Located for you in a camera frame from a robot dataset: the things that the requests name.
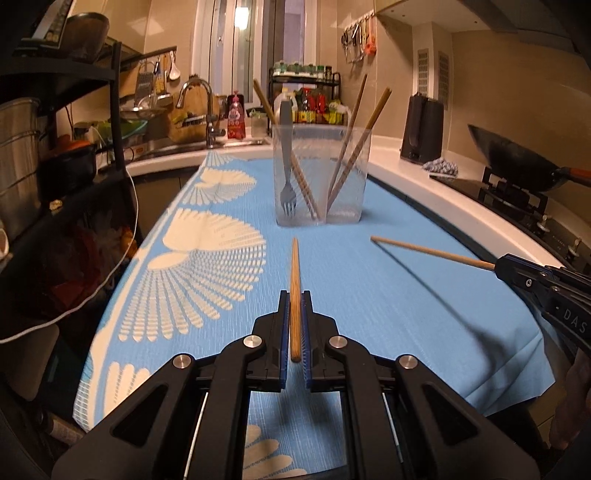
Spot black spice rack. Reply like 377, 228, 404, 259
269, 68, 343, 126

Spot black appliance with buttons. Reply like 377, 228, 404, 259
18, 0, 77, 49

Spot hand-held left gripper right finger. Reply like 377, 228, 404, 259
301, 291, 540, 480

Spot oil jug with yellow label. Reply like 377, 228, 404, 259
274, 90, 299, 124

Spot blue patterned table mat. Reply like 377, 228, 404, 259
73, 150, 557, 480

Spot grey dish cloth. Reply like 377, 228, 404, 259
422, 157, 461, 177

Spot dark red bag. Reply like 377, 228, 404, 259
51, 217, 139, 306

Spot red dish soap bottle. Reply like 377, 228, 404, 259
226, 90, 246, 140

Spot black gas stove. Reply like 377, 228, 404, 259
429, 166, 591, 296

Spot black metal storage rack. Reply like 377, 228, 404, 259
0, 39, 179, 259

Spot steel bowl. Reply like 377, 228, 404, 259
121, 105, 167, 122

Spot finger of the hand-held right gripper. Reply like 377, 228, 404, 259
505, 253, 570, 275
493, 256, 556, 302

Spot black wok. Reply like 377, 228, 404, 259
467, 124, 591, 193

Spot green plastic basin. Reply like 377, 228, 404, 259
74, 119, 149, 145

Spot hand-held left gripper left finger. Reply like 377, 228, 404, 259
52, 291, 291, 480

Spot kitchen sink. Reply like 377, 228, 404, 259
134, 137, 271, 158

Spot tall metal wall vent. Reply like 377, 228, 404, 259
437, 52, 450, 110

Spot row of spice jars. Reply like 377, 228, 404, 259
272, 61, 334, 76

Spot steel stock pot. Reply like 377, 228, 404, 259
0, 97, 43, 241

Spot dark soy sauce bottle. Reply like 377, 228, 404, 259
298, 89, 315, 124

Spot person's right hand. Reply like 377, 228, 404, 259
549, 355, 591, 451

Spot black pot with orange lid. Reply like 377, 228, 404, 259
39, 141, 100, 195

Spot chrome kitchen faucet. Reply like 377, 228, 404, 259
176, 78, 227, 149

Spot clear plastic utensil holder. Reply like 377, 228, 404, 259
271, 124, 373, 227

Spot wooden cutting board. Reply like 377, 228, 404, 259
168, 85, 209, 142

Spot hanging metal grater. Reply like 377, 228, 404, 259
135, 62, 156, 108

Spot grey metal fork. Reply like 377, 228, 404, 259
278, 100, 299, 218

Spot wooden chopstick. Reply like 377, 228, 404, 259
252, 79, 321, 220
370, 235, 498, 271
290, 237, 302, 362
327, 73, 369, 213
329, 88, 393, 216

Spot dark bowl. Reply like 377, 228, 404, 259
65, 13, 110, 64

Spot window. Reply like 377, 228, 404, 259
194, 0, 320, 95

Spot hanging kitchen tools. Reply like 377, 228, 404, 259
342, 16, 378, 64

